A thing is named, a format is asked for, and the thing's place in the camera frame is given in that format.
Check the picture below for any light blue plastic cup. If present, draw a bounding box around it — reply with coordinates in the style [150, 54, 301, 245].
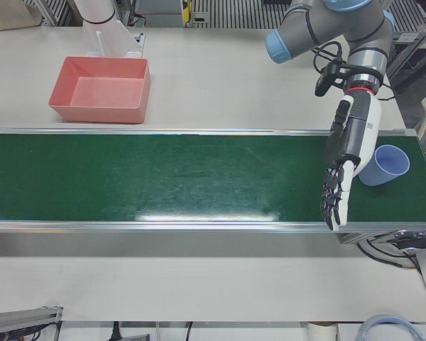
[358, 144, 411, 187]

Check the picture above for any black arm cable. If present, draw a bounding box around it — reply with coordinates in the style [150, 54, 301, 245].
[312, 41, 344, 74]

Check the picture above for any blue coiled tube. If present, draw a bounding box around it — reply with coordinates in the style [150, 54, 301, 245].
[356, 313, 422, 341]

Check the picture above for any white base bracket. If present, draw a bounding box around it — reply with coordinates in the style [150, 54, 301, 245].
[83, 20, 145, 60]

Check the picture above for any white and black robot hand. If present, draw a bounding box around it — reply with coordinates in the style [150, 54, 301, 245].
[321, 88, 383, 232]

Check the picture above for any pink plastic box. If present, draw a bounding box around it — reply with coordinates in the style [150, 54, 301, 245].
[48, 56, 153, 124]

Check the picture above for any green conveyor belt aluminium frame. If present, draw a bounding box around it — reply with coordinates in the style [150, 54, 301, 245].
[0, 127, 426, 246]

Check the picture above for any aluminium profile frame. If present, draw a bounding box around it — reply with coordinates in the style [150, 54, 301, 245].
[0, 305, 64, 341]

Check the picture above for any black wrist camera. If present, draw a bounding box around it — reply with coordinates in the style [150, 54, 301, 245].
[314, 62, 346, 97]

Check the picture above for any yellow and black safety marker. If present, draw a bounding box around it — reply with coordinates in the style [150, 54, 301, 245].
[180, 0, 195, 26]

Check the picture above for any white cylindrical column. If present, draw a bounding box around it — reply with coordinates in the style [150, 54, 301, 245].
[72, 0, 116, 25]

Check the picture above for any white paper cup stack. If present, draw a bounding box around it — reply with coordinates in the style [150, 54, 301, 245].
[307, 321, 338, 341]

